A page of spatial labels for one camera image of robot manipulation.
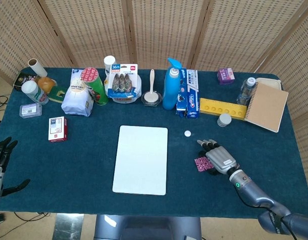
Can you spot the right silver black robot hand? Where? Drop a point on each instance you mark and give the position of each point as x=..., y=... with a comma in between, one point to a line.
x=221, y=158

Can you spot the pink patterned card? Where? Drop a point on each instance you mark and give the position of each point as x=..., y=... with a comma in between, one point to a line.
x=201, y=163

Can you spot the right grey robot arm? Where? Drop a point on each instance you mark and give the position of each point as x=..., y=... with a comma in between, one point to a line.
x=254, y=192

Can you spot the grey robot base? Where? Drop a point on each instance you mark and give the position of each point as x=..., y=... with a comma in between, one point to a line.
x=148, y=227

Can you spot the white rectangular board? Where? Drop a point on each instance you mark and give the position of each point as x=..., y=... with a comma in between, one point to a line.
x=141, y=160

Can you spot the white jar grey lid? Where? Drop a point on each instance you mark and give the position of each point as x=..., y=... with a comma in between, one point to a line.
x=224, y=120

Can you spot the yellow block with holes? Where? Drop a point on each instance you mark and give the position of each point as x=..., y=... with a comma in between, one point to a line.
x=208, y=107

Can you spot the Crest toothpaste box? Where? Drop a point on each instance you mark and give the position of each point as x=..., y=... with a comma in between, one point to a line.
x=192, y=100

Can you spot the kraft spiral notebook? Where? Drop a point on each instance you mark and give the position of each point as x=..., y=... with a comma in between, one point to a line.
x=266, y=107

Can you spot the clear water bottle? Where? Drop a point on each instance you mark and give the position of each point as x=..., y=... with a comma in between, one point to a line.
x=245, y=92

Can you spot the blue Oreo box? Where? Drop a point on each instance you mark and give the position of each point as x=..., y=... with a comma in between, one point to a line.
x=180, y=100

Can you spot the clear box purple label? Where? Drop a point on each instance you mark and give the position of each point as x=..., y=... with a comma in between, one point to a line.
x=31, y=110

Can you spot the red white card box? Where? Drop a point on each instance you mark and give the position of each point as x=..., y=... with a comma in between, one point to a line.
x=57, y=128

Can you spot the purple small box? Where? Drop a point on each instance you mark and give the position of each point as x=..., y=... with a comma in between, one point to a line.
x=226, y=76

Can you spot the teal table cloth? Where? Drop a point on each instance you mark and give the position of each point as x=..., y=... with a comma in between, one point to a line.
x=81, y=170

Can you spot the blue plastic bottle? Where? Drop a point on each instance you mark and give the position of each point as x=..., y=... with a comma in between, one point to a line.
x=170, y=92

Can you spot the metal table leg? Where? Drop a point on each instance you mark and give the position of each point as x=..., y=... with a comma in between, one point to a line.
x=68, y=227

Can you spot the white pill bottle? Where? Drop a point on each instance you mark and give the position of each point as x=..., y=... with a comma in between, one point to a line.
x=33, y=92

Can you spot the beige lunch container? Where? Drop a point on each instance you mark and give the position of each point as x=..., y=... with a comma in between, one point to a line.
x=271, y=82

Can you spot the black tin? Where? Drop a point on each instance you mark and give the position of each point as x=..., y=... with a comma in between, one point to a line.
x=21, y=80

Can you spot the green yellow sponge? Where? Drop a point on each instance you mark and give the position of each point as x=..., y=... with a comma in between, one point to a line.
x=56, y=95

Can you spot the orange translucent bottle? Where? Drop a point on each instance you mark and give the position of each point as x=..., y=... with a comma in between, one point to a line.
x=46, y=83

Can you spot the white paper bag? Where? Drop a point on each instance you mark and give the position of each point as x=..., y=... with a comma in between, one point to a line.
x=76, y=100

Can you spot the cardboard tube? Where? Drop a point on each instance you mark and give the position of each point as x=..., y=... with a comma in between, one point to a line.
x=37, y=67

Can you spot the binder clips package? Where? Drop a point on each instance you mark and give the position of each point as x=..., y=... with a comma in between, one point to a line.
x=122, y=82

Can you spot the green Pringles can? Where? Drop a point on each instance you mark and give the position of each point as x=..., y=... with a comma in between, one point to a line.
x=98, y=90

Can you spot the woven folding screen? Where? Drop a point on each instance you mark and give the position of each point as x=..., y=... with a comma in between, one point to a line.
x=156, y=30

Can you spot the white paper cup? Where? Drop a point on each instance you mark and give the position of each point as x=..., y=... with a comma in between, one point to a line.
x=109, y=61

